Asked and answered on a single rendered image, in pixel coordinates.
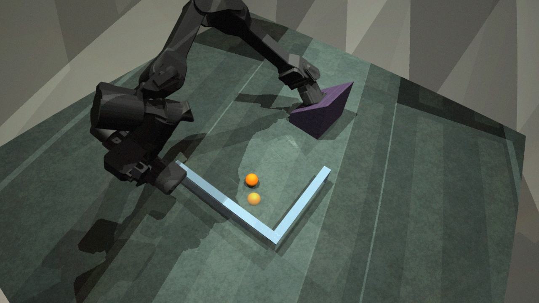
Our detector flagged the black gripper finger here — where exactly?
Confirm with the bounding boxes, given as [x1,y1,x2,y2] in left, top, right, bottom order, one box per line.
[136,170,155,187]
[102,142,112,151]

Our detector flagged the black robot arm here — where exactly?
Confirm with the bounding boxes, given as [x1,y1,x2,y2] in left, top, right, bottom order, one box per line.
[90,0,327,182]

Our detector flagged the clear l-shaped low wall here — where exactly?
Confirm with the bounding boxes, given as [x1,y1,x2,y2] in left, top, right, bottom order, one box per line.
[175,160,331,245]

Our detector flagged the low clear glass walls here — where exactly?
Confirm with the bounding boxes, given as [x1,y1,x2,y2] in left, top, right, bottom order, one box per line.
[182,174,329,253]

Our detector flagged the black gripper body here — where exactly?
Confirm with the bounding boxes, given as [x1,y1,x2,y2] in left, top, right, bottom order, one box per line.
[90,126,187,195]

